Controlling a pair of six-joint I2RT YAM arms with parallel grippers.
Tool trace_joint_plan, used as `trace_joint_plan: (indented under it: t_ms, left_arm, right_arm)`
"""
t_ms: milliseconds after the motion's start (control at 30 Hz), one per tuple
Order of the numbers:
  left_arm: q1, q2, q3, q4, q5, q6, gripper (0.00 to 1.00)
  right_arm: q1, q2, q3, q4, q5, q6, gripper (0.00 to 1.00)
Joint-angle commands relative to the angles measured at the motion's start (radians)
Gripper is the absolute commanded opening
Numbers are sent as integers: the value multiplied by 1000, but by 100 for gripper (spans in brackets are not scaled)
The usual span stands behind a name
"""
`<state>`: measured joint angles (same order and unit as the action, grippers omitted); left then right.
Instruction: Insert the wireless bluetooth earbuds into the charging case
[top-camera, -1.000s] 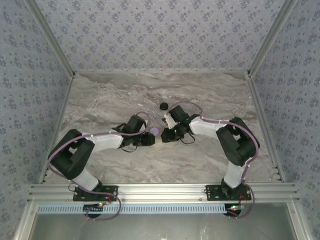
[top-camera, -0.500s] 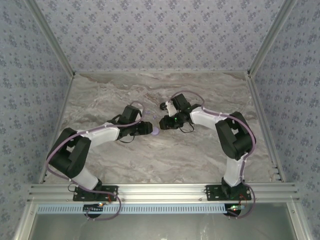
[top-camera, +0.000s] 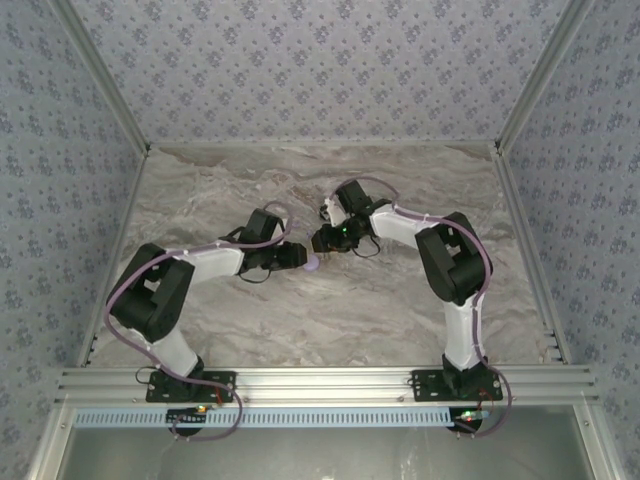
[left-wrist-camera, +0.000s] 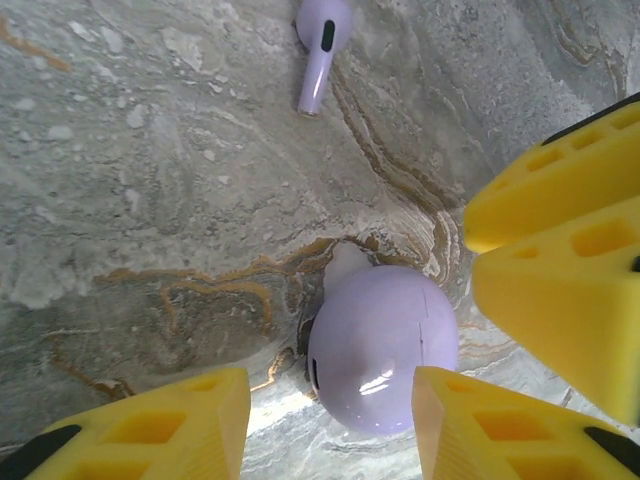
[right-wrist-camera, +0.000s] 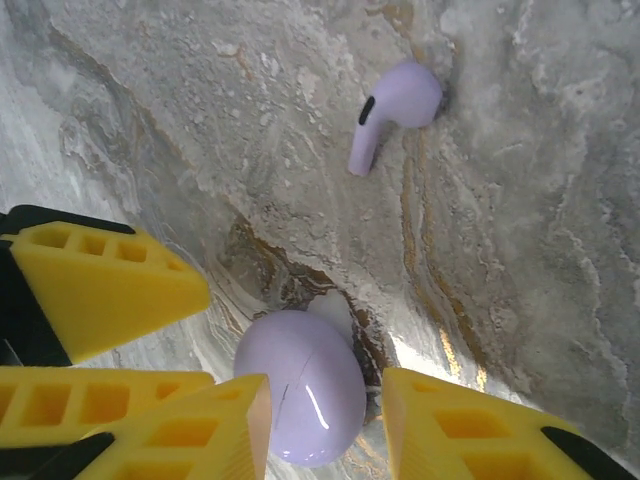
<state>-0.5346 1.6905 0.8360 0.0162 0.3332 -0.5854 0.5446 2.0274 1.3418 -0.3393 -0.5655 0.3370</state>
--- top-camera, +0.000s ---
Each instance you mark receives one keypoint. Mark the purple earbuds charging case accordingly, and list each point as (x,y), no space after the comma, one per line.
(312,263)

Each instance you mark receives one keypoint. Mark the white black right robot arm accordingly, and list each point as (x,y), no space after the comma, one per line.
(460,335)

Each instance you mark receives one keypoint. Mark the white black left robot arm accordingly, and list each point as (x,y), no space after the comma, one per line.
(210,265)

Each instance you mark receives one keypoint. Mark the small black controller board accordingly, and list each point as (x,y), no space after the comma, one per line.
(187,416)
(470,419)

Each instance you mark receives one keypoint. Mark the grey sheet metal panel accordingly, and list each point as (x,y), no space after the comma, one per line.
(325,455)

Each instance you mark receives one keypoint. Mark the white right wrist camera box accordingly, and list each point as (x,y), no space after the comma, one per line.
(332,212)

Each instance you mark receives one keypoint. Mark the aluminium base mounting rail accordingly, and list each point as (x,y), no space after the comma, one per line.
(325,382)

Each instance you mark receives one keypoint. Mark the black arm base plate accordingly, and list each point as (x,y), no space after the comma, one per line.
(225,385)
(425,385)

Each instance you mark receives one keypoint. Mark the aluminium side rail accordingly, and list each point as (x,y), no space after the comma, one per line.
(127,215)
(527,250)

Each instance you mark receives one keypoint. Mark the aluminium corner post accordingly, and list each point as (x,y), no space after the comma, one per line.
(541,75)
(104,75)

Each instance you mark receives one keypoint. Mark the aluminium frame leg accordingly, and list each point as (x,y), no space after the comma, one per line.
(600,450)
(49,452)

